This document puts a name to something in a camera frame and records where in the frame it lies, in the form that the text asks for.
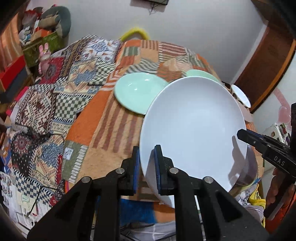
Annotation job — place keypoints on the geometric patchwork blanket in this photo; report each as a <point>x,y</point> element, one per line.
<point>69,76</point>

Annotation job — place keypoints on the colourful printed packet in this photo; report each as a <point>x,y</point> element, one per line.
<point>277,131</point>

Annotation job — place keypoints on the large white plate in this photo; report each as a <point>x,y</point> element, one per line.
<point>192,120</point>

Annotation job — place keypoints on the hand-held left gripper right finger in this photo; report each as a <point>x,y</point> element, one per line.
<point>157,171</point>

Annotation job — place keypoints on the red box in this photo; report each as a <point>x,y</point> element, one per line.
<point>11,71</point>

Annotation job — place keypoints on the person's right hand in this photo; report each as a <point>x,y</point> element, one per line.
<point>274,187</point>

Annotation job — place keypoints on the dark grey box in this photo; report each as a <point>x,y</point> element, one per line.
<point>16,88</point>

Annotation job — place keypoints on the green cardboard box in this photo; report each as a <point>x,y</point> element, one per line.
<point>44,46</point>

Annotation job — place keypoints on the blue fuzzy cloth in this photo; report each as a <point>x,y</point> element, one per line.
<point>136,210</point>

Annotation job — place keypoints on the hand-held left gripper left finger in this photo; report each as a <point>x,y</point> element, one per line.
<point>136,169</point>

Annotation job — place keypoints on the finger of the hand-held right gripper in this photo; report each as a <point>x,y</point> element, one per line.
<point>275,140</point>
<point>245,135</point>

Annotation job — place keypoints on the yellow foam tube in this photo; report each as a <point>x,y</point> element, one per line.
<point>135,31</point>

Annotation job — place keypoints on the grey plush toy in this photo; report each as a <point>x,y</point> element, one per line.
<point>60,18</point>

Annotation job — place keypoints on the small white dish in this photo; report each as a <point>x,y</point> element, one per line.
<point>241,95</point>

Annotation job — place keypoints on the yellow cloth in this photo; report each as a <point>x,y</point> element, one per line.
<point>256,201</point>

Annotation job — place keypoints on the black wall television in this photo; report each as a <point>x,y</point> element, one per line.
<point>150,1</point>

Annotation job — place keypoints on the orange striped blanket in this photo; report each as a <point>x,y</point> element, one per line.
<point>104,129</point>

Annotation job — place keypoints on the orange curtain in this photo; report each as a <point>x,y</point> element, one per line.
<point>9,39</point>

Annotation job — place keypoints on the mint green plate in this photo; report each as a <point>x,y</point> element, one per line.
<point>136,92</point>
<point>203,74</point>

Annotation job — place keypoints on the brown wooden door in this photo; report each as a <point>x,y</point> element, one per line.
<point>266,69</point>

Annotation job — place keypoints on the pink bunny toy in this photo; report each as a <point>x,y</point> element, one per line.
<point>44,60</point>

